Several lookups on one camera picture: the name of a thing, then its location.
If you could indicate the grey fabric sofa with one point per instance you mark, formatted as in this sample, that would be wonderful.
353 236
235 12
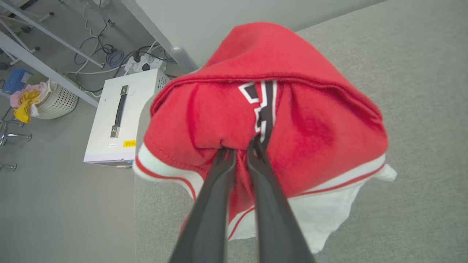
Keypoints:
420 91

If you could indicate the white metal equipment case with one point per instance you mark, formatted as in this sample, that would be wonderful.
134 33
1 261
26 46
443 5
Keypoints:
102 128

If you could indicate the chrome chair leg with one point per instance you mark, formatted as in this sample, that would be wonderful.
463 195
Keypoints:
16 136

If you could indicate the white power strip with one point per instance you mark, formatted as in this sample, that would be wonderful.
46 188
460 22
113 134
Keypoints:
153 63

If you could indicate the thin white metal frame bar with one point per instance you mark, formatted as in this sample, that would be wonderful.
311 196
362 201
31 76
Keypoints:
55 38

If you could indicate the blue box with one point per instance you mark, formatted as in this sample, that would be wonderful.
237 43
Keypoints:
14 80

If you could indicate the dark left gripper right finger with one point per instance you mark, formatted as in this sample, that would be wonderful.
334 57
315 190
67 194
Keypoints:
272 219

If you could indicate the yellow cloth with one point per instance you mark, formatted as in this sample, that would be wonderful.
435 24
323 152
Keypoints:
25 107

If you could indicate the red and white jersey garment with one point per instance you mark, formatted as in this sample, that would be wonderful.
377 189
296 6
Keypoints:
310 128

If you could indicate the white plastic laundry basket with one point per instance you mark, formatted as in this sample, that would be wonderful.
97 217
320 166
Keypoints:
58 102

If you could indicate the thick white metal frame beam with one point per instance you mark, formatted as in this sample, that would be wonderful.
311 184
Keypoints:
36 62

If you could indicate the pink cloth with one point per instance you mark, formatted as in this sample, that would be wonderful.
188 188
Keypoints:
16 98

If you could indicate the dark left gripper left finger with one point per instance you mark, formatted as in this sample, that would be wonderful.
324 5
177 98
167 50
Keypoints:
208 212

